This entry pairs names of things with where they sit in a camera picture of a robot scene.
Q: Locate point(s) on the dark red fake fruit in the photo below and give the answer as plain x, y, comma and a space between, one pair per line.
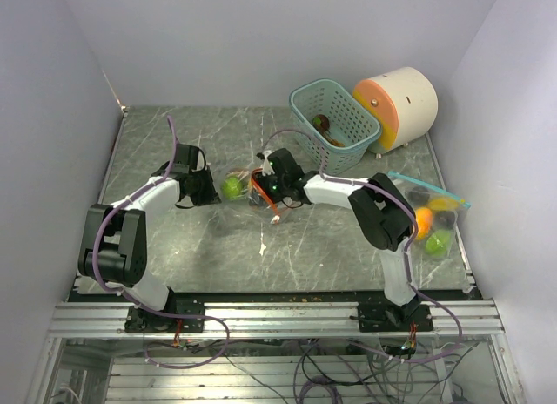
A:
321, 123

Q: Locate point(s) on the clear bag with red zipper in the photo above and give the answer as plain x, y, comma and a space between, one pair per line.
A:
273, 216

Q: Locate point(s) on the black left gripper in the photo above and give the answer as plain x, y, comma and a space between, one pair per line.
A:
211, 196

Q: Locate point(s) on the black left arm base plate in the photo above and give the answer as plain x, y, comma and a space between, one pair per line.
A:
179, 315

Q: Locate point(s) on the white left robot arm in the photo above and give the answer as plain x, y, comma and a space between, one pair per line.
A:
113, 249

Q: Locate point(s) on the orange fake fruit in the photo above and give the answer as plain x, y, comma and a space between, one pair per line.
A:
424, 220

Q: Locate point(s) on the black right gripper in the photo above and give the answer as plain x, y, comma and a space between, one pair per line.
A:
264, 178

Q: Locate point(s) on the clear bag with teal zipper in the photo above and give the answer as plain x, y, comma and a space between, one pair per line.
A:
436, 210

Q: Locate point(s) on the green fake fruit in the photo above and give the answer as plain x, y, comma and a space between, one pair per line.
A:
232, 187
439, 243

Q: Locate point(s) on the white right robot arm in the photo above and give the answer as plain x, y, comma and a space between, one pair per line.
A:
385, 218

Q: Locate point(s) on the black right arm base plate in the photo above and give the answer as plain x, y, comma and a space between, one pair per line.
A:
375, 317

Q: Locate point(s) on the cream cylinder with orange lid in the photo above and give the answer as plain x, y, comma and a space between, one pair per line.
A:
404, 102

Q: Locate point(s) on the aluminium frame rail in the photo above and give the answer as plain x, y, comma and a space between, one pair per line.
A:
260, 320

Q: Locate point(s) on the light blue perforated plastic basket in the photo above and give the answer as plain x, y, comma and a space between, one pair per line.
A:
350, 123

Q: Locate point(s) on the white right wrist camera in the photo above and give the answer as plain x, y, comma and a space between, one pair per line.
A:
266, 167

